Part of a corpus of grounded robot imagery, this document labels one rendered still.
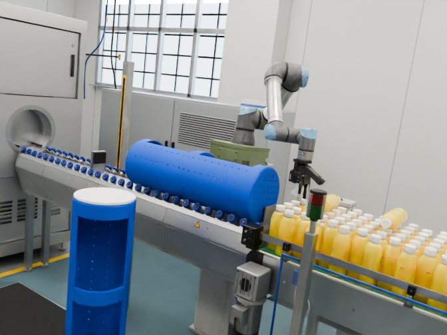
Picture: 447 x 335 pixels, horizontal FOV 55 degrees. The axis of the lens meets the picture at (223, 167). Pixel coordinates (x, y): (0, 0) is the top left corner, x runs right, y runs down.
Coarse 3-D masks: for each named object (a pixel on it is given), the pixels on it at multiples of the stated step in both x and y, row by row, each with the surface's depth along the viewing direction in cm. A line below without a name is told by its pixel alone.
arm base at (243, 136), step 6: (234, 132) 263; (240, 132) 258; (246, 132) 257; (252, 132) 259; (234, 138) 259; (240, 138) 257; (246, 138) 257; (252, 138) 259; (246, 144) 256; (252, 144) 259
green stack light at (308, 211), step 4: (308, 204) 152; (308, 208) 152; (312, 208) 151; (316, 208) 150; (320, 208) 150; (324, 208) 151; (308, 212) 152; (312, 212) 151; (316, 212) 150; (320, 212) 150; (308, 216) 152; (312, 216) 151; (316, 216) 151; (320, 216) 151
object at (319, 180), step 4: (304, 168) 202; (308, 168) 201; (312, 168) 204; (308, 172) 201; (312, 172) 200; (316, 172) 203; (312, 176) 200; (316, 176) 199; (320, 176) 200; (316, 180) 199; (320, 180) 198; (324, 180) 200; (320, 184) 198
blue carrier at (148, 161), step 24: (144, 144) 246; (144, 168) 237; (168, 168) 227; (192, 168) 218; (216, 168) 211; (240, 168) 206; (264, 168) 203; (168, 192) 233; (192, 192) 218; (216, 192) 208; (240, 192) 199; (264, 192) 207; (240, 216) 206
